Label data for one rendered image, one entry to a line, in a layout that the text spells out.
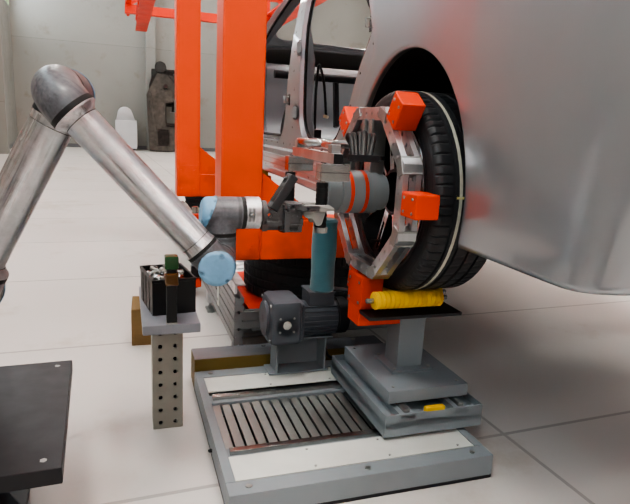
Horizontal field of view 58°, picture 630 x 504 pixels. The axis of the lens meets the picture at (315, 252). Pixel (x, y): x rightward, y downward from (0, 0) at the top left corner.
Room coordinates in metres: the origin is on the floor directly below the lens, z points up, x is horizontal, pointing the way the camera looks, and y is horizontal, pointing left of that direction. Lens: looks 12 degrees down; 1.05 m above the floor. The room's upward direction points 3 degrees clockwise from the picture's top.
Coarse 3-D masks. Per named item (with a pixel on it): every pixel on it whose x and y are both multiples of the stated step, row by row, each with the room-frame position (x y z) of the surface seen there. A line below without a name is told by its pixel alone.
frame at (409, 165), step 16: (368, 112) 1.87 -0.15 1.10; (384, 112) 1.75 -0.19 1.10; (352, 128) 2.00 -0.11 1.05; (384, 128) 1.75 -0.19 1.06; (400, 144) 1.67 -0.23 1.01; (400, 160) 1.63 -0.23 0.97; (416, 160) 1.64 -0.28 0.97; (400, 176) 1.63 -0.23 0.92; (416, 176) 1.63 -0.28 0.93; (400, 192) 1.62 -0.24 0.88; (400, 208) 1.61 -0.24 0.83; (352, 224) 2.06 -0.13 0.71; (400, 224) 1.62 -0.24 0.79; (416, 224) 1.63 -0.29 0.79; (352, 240) 2.04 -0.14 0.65; (400, 240) 1.62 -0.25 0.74; (352, 256) 1.93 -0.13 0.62; (368, 256) 1.92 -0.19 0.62; (384, 256) 1.69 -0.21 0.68; (400, 256) 1.68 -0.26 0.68; (368, 272) 1.78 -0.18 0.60; (384, 272) 1.76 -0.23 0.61
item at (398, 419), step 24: (336, 360) 2.06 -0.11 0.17; (360, 384) 1.91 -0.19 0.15; (360, 408) 1.82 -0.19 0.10; (384, 408) 1.73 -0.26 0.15; (408, 408) 1.68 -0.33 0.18; (432, 408) 1.69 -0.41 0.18; (456, 408) 1.72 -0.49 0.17; (480, 408) 1.75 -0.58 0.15; (384, 432) 1.64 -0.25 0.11; (408, 432) 1.67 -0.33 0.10
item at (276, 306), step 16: (304, 288) 2.14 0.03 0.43; (272, 304) 2.02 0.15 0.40; (288, 304) 2.03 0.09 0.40; (304, 304) 2.07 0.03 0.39; (320, 304) 2.10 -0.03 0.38; (336, 304) 2.14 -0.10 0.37; (272, 320) 2.01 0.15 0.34; (288, 320) 2.02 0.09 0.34; (304, 320) 2.06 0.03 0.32; (320, 320) 2.09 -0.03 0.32; (336, 320) 2.10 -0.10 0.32; (272, 336) 2.01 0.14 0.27; (288, 336) 2.02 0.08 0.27; (304, 336) 2.14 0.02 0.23; (320, 336) 2.15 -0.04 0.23; (272, 352) 2.15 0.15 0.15; (288, 352) 2.20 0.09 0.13; (304, 352) 2.22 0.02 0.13; (320, 352) 2.19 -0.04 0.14; (272, 368) 2.13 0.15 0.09; (288, 368) 2.14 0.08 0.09; (304, 368) 2.15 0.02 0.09; (320, 368) 2.16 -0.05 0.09
